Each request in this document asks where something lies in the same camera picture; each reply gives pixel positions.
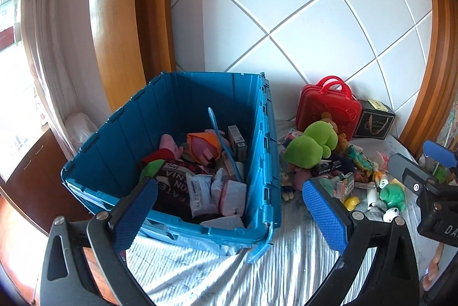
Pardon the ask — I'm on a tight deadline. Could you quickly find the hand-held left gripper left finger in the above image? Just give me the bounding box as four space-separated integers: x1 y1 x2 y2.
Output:
39 179 159 306

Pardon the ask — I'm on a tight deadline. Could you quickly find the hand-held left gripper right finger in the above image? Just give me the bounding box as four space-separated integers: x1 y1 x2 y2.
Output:
302 179 420 306

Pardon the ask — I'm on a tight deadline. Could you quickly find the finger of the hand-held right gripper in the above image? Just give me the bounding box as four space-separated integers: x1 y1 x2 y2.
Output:
423 140 458 164
389 153 439 200

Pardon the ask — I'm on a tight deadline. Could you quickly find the blue plastic storage crate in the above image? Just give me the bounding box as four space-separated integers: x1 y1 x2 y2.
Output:
61 71 283 264

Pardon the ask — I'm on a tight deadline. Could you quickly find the person's right hand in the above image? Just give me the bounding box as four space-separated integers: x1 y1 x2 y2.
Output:
424 242 444 294

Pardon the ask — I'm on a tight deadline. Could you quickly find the green and yellow plush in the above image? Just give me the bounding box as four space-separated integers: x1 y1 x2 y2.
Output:
379 182 406 212

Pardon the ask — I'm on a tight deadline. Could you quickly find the white bunny plush orange scarf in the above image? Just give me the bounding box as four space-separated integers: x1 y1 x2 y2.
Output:
372 170 390 188

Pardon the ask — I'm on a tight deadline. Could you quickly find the green medicine box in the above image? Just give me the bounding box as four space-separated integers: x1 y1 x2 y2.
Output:
333 172 356 203

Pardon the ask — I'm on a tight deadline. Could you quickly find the black printed packet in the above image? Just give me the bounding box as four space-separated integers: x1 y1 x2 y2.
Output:
152 163 201 217

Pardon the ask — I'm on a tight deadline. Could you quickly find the purple plush toy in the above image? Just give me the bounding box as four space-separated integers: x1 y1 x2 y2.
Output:
293 166 312 192

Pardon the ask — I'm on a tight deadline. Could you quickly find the green snack packet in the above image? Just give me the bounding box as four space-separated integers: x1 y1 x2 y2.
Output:
345 145 374 172

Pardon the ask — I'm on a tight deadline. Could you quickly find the black cylindrical case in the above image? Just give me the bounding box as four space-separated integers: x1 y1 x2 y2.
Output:
311 161 346 177

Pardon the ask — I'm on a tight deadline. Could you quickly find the small cream bunny plush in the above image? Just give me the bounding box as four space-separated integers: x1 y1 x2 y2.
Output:
281 172 296 201

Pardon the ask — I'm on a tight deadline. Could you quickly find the green plush hat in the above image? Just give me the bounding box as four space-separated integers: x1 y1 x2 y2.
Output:
138 159 165 185

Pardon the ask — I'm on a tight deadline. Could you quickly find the brown bear plush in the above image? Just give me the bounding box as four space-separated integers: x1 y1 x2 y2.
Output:
320 111 349 154

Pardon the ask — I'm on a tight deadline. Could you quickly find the white plastic packet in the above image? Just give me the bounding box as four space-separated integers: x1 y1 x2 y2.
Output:
188 173 219 217

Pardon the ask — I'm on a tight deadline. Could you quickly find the green frog plush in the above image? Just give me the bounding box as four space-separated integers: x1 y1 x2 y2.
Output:
283 120 339 169

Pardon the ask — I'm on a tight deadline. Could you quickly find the pink pig plush red dress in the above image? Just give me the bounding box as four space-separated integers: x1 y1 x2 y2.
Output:
141 134 185 164

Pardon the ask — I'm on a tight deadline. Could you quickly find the flat white box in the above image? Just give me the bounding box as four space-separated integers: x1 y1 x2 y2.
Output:
200 215 246 230

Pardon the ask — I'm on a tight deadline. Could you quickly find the pink tissue packet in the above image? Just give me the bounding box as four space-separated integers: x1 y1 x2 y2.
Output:
218 181 247 217

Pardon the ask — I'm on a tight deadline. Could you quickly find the white floral bed sheet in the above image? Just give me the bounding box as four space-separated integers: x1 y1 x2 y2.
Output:
122 118 435 306

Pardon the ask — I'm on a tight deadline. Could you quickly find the pig plush orange dress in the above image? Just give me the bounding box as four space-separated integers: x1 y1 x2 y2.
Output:
186 132 222 165

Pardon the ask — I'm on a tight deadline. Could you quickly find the white plastic bag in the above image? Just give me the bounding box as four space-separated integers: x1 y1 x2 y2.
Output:
66 112 99 156

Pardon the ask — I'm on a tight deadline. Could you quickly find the red toy suitcase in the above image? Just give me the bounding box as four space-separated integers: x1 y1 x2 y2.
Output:
295 76 363 138

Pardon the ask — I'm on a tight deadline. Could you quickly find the brown wooden cabinet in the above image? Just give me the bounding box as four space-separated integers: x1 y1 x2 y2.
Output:
0 129 72 185

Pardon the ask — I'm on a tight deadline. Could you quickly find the long blue plastic stick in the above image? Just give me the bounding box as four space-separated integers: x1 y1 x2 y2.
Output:
208 107 244 183

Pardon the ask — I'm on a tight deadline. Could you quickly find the white cardboard box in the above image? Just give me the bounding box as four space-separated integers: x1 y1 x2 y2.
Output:
227 125 248 160

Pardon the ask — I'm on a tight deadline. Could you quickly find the window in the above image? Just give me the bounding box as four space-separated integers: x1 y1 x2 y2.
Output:
0 0 47 181

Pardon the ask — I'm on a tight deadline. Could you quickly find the white curtain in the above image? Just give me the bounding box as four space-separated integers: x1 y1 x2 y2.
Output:
19 0 111 164

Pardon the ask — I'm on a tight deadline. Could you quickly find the black gift box gold handle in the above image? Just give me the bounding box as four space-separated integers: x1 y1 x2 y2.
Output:
352 99 396 140

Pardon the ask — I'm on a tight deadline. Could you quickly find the ribbed wooden headboard post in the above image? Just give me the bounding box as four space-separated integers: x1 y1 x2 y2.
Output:
399 0 458 158

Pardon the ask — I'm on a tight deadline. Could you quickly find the wide wooden headboard post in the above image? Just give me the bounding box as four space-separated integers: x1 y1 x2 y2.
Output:
89 0 177 114

